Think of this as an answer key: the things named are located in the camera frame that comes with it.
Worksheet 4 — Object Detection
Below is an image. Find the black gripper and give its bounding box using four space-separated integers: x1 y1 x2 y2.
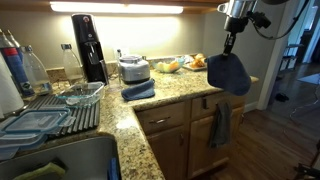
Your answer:
222 14 250 56

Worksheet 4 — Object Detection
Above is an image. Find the blue terry towel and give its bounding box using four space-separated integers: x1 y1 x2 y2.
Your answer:
205 52 253 97

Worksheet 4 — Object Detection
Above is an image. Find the wooden drawer with hooks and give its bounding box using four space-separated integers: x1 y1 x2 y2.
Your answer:
190 90 247 122

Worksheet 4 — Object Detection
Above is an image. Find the grey knit towel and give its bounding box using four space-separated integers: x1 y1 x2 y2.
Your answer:
208 100 233 149

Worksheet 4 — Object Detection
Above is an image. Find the white paper wrapper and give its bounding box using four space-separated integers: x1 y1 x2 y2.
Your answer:
183 54 195 64

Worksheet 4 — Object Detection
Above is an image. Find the white rectangular plate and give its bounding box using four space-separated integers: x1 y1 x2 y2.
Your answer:
182 61 209 72

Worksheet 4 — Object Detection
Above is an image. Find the yellow fruit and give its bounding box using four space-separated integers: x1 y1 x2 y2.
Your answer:
168 59 181 72

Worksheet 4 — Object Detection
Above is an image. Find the dark shelf unit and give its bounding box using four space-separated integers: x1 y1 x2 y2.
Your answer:
279 42 306 72

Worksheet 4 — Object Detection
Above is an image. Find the teal glass bowl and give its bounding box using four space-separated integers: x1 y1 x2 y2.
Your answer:
151 56 186 74

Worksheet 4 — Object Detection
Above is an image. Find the pale green fruit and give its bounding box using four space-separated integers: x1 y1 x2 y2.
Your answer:
155 61 168 73

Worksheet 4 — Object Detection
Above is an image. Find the black shoe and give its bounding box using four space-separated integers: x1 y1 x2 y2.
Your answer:
274 92 291 103

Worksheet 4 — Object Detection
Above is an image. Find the grey floor rug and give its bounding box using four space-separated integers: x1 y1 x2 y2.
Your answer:
297 72 320 86

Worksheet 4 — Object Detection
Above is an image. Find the silver food chopper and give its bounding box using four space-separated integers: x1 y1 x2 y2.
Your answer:
117 54 152 85

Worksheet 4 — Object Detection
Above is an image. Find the folded blue cloth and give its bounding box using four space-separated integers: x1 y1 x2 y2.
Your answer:
120 77 157 102

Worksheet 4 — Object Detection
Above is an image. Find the wooden cabinet door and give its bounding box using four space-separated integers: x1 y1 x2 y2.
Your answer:
187 105 245 179
145 124 188 180

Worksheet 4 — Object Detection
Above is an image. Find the under-cabinet light strip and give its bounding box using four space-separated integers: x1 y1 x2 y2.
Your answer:
49 1 185 15

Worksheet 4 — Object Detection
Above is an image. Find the black soda maker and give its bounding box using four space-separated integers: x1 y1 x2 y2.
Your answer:
70 12 110 85

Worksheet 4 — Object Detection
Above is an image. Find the black tripod stand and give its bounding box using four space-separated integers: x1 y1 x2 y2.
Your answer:
293 139 320 180

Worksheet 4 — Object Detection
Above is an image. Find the glass baking dish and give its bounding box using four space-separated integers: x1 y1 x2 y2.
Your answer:
55 81 106 108

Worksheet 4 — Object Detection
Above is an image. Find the clear soda bottle silver cap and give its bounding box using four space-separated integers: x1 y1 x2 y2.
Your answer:
60 42 86 85

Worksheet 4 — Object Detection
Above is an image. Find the grey ribbed drying mat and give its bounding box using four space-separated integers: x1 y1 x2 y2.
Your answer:
19 94 102 137

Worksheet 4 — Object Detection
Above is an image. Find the blue sponge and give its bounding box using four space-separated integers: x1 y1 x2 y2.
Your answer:
106 156 122 180

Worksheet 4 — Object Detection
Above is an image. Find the stainless steel sink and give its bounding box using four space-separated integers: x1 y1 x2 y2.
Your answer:
0 134 122 180

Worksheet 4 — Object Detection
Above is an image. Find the wooden upper cabinet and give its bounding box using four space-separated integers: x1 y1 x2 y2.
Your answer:
0 0 228 15

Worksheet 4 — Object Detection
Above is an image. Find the clear lid blue rim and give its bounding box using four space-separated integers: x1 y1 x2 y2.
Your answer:
0 105 78 136

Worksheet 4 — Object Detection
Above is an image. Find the blue bottle red band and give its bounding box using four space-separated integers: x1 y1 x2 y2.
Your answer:
0 28 36 100

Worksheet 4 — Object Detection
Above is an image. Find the green yellow sponge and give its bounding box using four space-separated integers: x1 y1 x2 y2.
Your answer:
12 161 68 180

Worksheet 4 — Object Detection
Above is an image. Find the clear plastic food container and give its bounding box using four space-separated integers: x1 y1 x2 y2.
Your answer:
0 131 49 162

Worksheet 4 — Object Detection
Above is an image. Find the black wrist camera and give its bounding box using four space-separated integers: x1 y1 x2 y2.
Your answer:
247 10 272 30

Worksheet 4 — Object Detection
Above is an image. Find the wooden drawer with metal handle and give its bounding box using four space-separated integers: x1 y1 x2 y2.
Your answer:
135 100 187 137

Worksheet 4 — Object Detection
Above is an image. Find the white floor cable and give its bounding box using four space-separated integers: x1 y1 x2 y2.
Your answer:
289 83 320 122

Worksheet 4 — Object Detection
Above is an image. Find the metal drawer handle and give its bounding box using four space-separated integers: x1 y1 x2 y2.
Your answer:
148 115 172 126

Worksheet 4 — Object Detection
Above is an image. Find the white wall outlet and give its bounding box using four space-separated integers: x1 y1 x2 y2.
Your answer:
112 45 132 58

